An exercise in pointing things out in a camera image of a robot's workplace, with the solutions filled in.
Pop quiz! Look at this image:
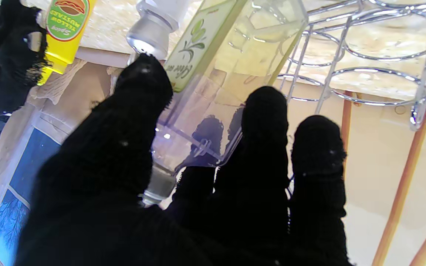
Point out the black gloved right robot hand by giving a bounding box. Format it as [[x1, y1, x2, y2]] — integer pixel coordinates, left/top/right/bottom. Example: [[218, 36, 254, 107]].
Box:
[[0, 0, 49, 117]]

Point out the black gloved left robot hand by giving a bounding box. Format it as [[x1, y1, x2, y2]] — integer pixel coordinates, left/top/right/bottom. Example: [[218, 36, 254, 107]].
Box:
[[15, 54, 354, 266]]

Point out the white shaker with silver cap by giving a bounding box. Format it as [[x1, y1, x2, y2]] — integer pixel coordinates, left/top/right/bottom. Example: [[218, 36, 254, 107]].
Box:
[[126, 0, 191, 59]]

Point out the clear olive oil bottle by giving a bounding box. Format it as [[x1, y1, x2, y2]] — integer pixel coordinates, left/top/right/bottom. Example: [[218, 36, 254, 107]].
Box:
[[141, 0, 308, 207]]

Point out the knitted beige cushion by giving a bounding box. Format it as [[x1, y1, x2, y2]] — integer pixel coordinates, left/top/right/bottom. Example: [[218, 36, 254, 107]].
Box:
[[26, 59, 88, 108]]

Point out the yellow mustard squeeze bottle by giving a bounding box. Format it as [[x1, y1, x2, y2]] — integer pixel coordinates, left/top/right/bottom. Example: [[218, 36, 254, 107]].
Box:
[[37, 0, 97, 85]]

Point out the white framed window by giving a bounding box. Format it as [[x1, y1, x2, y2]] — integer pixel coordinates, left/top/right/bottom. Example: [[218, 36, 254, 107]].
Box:
[[0, 115, 62, 266]]

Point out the tripod floor lamp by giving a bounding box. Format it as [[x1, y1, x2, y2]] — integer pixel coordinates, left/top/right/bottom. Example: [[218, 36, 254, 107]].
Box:
[[341, 91, 426, 266]]

